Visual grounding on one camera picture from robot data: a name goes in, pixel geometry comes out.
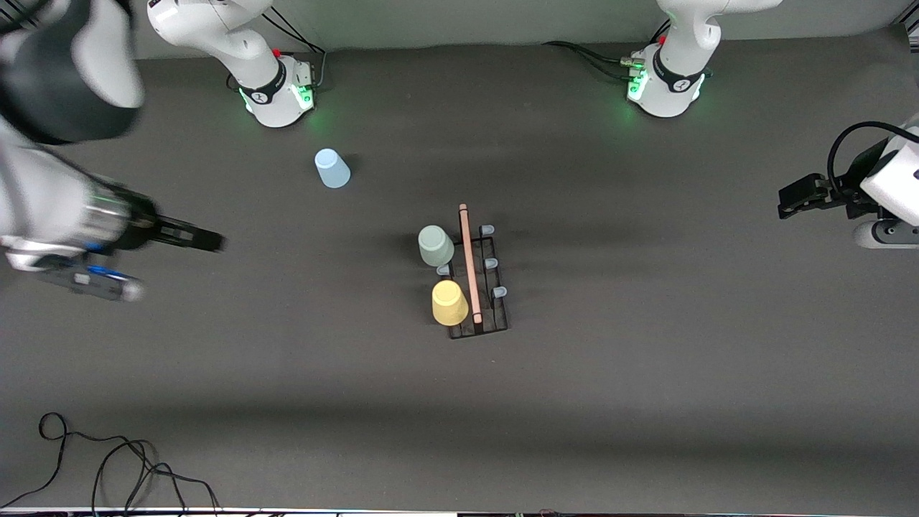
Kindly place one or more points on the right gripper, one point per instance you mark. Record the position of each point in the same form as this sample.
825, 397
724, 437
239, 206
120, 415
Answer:
146, 225

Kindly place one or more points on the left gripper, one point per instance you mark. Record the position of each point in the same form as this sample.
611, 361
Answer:
852, 192

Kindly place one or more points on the pale green plastic cup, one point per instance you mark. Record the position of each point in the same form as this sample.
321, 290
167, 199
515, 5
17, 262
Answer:
436, 246

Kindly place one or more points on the yellow plastic cup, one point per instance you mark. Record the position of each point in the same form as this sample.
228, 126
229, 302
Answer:
449, 304

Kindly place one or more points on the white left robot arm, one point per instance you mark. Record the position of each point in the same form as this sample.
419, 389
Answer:
678, 43

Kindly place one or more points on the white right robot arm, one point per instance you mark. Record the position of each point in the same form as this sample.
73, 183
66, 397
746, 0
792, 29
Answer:
230, 43

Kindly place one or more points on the light blue plastic cup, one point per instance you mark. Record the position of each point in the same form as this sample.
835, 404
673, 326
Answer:
332, 169

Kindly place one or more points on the dark grey table mat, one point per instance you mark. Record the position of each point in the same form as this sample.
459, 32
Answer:
610, 373

